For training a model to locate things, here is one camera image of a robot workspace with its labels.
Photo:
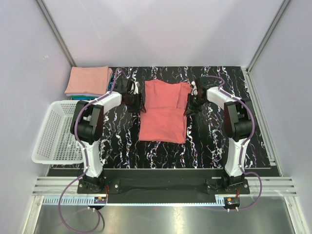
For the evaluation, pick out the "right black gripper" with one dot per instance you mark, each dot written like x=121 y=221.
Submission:
x=190 y=108

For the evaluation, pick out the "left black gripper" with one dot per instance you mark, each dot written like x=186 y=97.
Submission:
x=139 y=106

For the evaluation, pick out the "red t shirt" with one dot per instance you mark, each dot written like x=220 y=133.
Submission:
x=164 y=119

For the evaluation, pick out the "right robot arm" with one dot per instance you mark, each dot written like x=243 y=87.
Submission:
x=239 y=124

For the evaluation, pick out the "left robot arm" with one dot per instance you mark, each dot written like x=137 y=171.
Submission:
x=87 y=127

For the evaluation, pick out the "folded lilac t shirt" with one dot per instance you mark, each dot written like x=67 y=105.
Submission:
x=82 y=95

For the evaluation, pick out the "folded pink t shirt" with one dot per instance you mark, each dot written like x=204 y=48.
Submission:
x=89 y=80

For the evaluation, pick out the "white plastic basket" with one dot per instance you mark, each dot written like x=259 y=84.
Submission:
x=55 y=144

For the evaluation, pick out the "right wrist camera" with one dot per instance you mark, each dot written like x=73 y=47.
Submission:
x=193 y=88

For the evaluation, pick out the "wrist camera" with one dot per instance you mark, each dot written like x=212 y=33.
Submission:
x=135 y=88
x=193 y=88

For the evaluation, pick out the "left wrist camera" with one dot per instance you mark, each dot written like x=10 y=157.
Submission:
x=135 y=88

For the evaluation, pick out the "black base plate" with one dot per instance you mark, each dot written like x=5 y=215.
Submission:
x=175 y=183

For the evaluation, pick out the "white slotted cable duct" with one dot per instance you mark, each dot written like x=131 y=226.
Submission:
x=92 y=200

